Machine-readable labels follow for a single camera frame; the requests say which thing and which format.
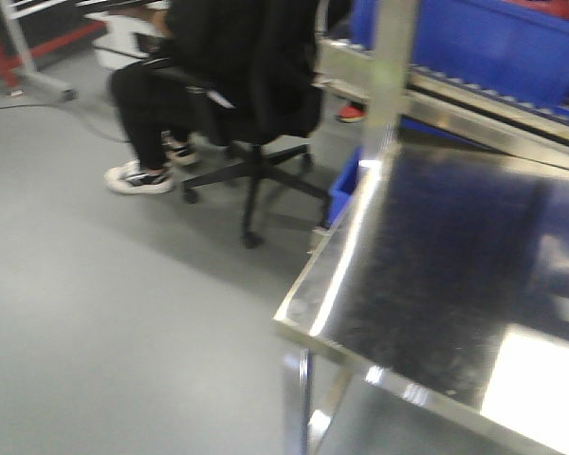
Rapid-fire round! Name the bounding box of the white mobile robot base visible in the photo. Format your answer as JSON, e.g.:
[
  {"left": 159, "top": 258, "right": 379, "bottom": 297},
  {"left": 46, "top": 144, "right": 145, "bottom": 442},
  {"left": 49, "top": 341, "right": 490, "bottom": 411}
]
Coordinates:
[{"left": 76, "top": 1, "right": 170, "bottom": 69}]

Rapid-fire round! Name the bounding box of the blue bin under table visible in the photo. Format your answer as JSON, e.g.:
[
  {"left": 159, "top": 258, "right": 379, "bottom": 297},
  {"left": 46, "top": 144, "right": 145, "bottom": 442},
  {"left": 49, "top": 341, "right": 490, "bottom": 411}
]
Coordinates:
[{"left": 327, "top": 146, "right": 363, "bottom": 225}]

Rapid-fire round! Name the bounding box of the red shoe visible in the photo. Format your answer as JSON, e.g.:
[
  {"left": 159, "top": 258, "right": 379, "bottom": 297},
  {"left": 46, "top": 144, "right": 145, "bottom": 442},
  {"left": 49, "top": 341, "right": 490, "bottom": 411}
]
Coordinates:
[{"left": 336, "top": 101, "right": 366, "bottom": 124}]

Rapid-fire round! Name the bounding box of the person's shoe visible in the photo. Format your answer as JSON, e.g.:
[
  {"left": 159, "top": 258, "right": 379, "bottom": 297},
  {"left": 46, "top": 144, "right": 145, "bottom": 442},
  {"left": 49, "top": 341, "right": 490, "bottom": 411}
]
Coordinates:
[{"left": 103, "top": 160, "right": 174, "bottom": 195}]

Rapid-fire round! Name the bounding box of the black office chair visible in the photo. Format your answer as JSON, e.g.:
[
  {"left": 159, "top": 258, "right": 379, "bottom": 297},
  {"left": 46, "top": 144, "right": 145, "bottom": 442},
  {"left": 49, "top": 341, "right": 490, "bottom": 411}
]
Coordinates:
[{"left": 155, "top": 1, "right": 330, "bottom": 248}]

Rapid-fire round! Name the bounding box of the person in black shirt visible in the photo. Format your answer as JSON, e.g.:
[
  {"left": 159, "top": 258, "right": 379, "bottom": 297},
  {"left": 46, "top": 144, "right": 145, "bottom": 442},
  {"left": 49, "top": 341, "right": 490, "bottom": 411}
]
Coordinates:
[{"left": 102, "top": 0, "right": 323, "bottom": 196}]

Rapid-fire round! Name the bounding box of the left blue plastic bin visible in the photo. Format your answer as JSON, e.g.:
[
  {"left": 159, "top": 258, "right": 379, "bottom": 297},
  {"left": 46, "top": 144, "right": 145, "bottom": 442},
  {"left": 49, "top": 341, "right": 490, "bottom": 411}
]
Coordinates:
[{"left": 350, "top": 0, "right": 569, "bottom": 110}]

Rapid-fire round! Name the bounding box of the stainless steel rack frame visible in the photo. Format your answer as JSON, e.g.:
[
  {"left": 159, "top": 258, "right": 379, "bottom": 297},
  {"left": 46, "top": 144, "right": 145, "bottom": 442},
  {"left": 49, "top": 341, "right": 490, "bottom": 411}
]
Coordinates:
[{"left": 312, "top": 0, "right": 569, "bottom": 176}]

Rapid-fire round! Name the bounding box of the black floor cable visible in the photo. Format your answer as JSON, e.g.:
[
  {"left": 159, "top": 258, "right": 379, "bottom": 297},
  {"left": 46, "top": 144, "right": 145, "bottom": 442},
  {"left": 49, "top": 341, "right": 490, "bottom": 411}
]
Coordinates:
[{"left": 0, "top": 100, "right": 129, "bottom": 143}]

